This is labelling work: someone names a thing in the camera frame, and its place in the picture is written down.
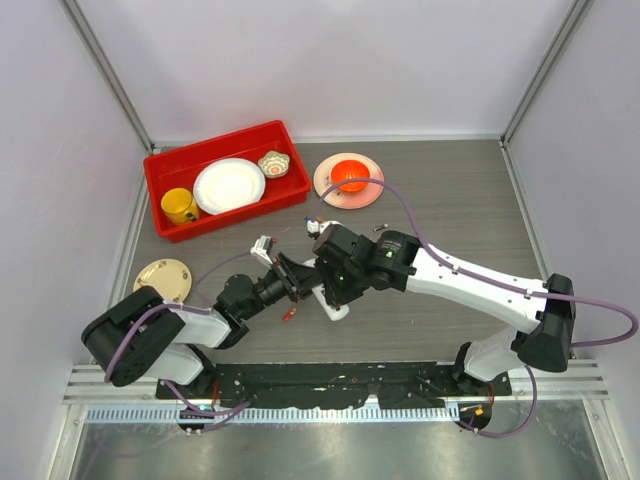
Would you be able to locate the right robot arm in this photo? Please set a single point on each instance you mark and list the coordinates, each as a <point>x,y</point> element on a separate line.
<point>538,314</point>

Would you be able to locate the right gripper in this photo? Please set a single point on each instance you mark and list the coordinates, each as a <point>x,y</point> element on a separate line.
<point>336,295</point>

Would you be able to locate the orange red battery low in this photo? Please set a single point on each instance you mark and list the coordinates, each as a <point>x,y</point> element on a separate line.
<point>289,315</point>

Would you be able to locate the cream floral plate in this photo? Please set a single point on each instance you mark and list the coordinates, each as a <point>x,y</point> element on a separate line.
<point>171,279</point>

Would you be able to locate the small flower-shaped bowl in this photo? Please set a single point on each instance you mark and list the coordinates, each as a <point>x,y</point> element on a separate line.
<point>274,164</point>

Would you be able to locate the yellow mug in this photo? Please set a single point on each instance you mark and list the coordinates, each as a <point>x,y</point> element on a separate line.
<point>179,206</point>

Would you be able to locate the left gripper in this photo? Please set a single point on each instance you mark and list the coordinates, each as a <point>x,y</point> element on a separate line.
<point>296,279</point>

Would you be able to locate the white paper plate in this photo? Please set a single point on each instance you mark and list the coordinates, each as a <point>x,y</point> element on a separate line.
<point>227,185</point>

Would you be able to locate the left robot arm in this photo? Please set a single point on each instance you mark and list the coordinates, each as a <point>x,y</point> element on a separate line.
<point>147,336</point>

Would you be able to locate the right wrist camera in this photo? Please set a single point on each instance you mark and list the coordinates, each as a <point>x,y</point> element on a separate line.
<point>315,229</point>

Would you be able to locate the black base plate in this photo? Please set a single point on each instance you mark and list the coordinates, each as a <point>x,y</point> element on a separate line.
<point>338,386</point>

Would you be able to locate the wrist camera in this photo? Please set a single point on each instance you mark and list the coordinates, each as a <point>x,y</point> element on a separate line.
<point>315,229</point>
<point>261,250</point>

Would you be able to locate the white cable duct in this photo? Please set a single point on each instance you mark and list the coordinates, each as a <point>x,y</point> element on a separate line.
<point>172,412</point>

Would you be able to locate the orange bowl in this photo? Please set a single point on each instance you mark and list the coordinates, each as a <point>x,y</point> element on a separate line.
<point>348,170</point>

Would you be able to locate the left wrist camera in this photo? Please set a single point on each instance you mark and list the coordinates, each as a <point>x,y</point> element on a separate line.
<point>261,250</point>

